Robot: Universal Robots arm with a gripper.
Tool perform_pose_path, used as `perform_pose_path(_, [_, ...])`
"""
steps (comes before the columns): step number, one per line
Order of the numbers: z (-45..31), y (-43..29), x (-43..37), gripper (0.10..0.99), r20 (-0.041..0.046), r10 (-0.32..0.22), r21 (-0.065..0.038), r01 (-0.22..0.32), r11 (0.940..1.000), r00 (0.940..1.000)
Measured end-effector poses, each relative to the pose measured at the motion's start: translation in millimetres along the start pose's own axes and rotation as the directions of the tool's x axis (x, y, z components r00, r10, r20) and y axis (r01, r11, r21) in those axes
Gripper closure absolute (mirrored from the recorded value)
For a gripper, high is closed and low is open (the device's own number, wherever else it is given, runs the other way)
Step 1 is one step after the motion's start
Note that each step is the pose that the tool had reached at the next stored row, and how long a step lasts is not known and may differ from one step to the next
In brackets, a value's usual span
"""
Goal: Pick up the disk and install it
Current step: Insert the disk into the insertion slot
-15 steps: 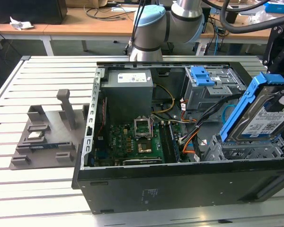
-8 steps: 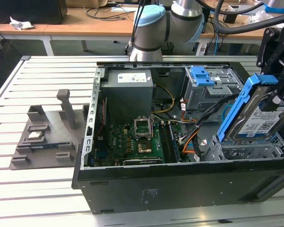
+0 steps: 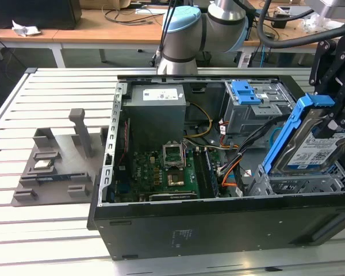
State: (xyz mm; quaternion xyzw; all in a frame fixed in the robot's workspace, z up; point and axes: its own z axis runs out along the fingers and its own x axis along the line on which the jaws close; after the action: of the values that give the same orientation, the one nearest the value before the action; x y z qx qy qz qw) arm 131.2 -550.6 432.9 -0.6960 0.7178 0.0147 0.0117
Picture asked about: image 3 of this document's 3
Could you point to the blue drive cage latch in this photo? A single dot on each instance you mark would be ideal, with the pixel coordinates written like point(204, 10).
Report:
point(245, 93)

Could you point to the clear plastic bag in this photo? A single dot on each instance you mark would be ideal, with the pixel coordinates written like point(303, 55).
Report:
point(314, 23)

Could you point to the brown cardboard box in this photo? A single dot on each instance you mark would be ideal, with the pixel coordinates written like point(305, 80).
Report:
point(103, 4)

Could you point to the hard disk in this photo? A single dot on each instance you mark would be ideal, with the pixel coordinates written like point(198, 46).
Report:
point(299, 143)

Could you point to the large black box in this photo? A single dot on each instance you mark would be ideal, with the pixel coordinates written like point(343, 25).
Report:
point(46, 14)

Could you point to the metal disk bay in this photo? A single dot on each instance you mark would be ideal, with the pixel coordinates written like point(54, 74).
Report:
point(290, 185)

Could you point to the wooden desk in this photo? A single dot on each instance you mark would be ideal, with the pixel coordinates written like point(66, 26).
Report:
point(118, 28)
point(40, 38)

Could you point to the drive cage with metal frame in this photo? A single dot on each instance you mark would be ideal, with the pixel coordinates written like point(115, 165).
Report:
point(247, 118)

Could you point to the installed RAM stick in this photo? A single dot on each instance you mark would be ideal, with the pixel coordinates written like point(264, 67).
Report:
point(212, 172)

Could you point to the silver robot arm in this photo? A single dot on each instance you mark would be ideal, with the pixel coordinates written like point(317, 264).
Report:
point(187, 34)

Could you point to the grey power supply unit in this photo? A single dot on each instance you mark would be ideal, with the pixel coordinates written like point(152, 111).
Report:
point(155, 120)

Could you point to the motherboard chipset chip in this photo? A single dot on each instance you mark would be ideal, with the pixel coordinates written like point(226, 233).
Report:
point(176, 179)

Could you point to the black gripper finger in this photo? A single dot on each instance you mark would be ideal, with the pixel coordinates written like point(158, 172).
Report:
point(332, 130)

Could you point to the loose CPU chip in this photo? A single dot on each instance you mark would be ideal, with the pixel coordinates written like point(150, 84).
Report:
point(43, 164)

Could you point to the green motherboard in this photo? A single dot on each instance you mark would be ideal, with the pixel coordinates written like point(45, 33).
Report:
point(143, 175)

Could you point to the CPU socket with metal frame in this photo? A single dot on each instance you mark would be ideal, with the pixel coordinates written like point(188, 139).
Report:
point(174, 155)

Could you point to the grey parts rack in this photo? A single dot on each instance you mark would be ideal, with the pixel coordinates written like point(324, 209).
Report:
point(69, 161)

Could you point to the black graphics card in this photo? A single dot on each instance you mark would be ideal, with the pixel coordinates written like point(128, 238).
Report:
point(174, 197)

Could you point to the black open PC case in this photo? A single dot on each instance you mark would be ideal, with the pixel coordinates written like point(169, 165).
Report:
point(189, 230)

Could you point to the black open container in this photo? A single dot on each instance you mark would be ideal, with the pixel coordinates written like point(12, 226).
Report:
point(279, 21)

